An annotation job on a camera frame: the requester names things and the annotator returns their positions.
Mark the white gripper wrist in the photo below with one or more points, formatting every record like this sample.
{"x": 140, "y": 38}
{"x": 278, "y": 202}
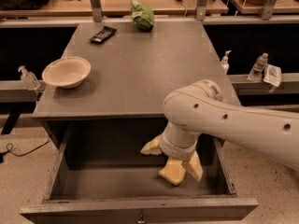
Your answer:
{"x": 177, "y": 150}

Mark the yellow sponge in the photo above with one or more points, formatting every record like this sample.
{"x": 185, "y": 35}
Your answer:
{"x": 173, "y": 172}

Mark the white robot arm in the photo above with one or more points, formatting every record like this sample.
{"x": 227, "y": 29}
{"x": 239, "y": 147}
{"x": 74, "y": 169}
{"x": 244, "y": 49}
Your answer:
{"x": 198, "y": 108}

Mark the metal drawer knob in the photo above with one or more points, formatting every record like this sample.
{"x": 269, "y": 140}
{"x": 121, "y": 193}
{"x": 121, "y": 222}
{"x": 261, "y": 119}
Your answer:
{"x": 141, "y": 220}

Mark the grey cabinet counter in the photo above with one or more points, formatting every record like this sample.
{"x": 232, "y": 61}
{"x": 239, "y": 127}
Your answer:
{"x": 133, "y": 71}

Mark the open grey top drawer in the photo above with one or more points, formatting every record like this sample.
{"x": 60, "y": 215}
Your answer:
{"x": 101, "y": 177}

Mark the white pump bottle right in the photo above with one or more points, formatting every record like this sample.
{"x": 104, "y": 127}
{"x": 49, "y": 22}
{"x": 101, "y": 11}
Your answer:
{"x": 224, "y": 61}

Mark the clear plastic water bottle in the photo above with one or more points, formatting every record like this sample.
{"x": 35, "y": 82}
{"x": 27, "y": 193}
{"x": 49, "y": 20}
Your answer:
{"x": 258, "y": 67}

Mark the white bowl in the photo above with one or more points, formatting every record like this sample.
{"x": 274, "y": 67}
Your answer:
{"x": 67, "y": 72}

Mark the black snack bar wrapper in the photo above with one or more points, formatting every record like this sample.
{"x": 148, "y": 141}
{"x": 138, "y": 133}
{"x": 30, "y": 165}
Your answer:
{"x": 103, "y": 35}

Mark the clear sanitizer pump bottle left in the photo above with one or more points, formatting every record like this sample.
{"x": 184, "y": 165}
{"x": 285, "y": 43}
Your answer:
{"x": 29, "y": 79}

